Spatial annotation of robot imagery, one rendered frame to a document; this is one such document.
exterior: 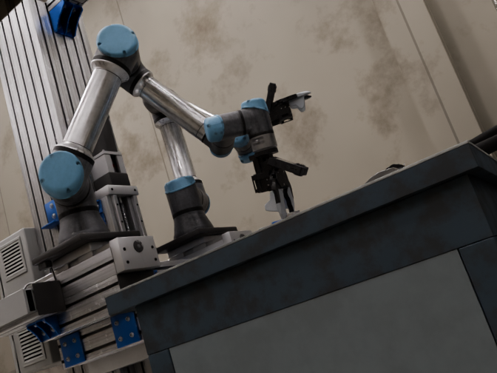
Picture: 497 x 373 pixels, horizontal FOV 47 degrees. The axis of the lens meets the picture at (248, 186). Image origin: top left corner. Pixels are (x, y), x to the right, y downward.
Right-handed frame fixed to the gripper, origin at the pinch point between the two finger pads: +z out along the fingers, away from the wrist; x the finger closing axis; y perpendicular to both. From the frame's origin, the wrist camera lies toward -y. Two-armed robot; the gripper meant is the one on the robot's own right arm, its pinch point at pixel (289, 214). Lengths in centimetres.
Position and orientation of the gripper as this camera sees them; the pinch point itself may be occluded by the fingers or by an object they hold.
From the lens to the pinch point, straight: 167.9
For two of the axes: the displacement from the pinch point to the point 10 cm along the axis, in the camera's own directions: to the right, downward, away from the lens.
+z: 2.5, 9.7, -0.6
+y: -8.4, 2.5, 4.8
